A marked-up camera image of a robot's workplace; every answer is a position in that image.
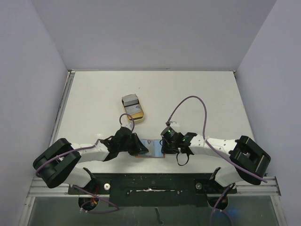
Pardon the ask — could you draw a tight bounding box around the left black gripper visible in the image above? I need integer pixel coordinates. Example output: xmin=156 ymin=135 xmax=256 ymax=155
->
xmin=119 ymin=132 xmax=148 ymax=156

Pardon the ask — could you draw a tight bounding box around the silver VIP card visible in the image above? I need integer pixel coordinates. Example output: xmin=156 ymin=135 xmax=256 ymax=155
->
xmin=141 ymin=139 xmax=162 ymax=157

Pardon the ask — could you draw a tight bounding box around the tan leather card holder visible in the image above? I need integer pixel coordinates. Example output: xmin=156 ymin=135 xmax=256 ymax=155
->
xmin=136 ymin=139 xmax=165 ymax=158

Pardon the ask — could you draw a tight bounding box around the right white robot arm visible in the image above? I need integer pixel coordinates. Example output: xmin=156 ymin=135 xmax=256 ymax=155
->
xmin=160 ymin=126 xmax=271 ymax=193

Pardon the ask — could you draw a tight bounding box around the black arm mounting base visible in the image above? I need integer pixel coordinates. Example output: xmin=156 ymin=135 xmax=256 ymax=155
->
xmin=68 ymin=173 xmax=237 ymax=208

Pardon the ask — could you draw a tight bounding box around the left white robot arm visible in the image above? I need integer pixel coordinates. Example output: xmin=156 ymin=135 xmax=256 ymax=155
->
xmin=32 ymin=127 xmax=149 ymax=194

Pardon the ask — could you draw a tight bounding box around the yellow card tray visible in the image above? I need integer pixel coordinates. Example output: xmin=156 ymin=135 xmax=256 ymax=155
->
xmin=122 ymin=100 xmax=145 ymax=123

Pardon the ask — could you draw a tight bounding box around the stack of grey cards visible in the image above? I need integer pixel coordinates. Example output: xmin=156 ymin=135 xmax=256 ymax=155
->
xmin=122 ymin=94 xmax=139 ymax=107

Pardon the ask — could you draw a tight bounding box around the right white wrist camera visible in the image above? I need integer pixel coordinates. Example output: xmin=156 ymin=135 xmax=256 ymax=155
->
xmin=166 ymin=121 xmax=179 ymax=126

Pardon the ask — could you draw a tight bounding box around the black wire loop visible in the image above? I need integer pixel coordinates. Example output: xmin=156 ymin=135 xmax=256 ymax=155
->
xmin=176 ymin=150 xmax=191 ymax=166

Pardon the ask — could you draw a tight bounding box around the purple cable under left base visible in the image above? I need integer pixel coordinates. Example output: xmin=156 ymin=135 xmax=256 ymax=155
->
xmin=72 ymin=185 xmax=119 ymax=214

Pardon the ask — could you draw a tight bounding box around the purple cable under base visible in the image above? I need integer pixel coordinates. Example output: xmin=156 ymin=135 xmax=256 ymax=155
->
xmin=72 ymin=185 xmax=119 ymax=214
xmin=208 ymin=183 xmax=234 ymax=226

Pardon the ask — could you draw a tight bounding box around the purple cable under right base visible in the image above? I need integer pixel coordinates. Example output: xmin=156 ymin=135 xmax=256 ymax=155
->
xmin=208 ymin=183 xmax=234 ymax=226

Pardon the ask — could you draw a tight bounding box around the aluminium frame rail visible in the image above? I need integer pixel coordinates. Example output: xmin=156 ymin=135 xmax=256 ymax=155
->
xmin=48 ymin=70 xmax=76 ymax=147

